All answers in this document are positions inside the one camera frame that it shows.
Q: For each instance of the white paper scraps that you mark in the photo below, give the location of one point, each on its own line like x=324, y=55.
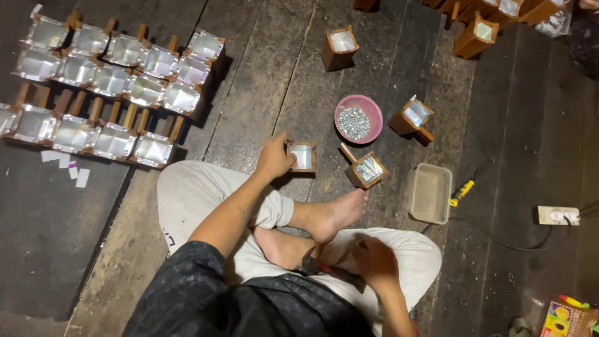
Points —
x=68, y=166

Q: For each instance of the row of wooden boxes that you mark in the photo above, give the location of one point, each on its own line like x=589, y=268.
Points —
x=486, y=21

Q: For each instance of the person's dark shirt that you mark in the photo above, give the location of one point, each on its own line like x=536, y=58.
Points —
x=234, y=299

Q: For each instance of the group of foil-lined wooden boxes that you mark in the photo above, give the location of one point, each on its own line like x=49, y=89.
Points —
x=110, y=89

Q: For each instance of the tilted foil-lined wooden box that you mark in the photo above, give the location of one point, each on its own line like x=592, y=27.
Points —
x=412, y=120

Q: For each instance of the upright foil-lined wooden box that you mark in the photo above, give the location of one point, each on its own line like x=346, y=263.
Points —
x=340, y=47

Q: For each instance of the colourful printed box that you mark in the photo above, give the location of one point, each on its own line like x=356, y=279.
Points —
x=568, y=318

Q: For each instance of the person's left hand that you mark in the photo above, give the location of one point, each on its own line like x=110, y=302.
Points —
x=274, y=159

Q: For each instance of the white power strip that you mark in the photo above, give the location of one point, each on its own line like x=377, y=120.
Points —
x=558, y=215

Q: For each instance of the dark hammer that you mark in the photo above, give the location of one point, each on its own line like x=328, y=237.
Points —
x=327, y=269

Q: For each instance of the foil-lined wooden box with strips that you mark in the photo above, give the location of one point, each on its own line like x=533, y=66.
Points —
x=366, y=169

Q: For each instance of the person's right hand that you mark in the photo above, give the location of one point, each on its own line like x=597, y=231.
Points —
x=374, y=262

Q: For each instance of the small foil-lined wooden box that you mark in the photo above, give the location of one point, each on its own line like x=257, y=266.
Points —
x=303, y=157

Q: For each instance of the beige plastic tray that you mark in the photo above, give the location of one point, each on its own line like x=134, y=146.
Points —
x=430, y=193

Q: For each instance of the pink bowl of small nails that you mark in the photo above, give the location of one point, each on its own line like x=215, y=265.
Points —
x=358, y=119

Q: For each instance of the person's legs and feet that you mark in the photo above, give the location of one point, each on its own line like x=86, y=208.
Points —
x=290, y=224

